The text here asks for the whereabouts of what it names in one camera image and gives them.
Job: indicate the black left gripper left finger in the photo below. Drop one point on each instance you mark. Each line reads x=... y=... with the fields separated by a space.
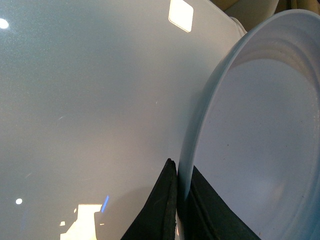
x=157 y=219

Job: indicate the light blue round plate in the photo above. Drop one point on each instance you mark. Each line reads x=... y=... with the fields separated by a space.
x=255 y=132

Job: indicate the beige chair right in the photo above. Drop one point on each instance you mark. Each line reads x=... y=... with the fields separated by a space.
x=250 y=13

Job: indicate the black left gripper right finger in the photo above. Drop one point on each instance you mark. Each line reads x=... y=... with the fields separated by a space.
x=203 y=215

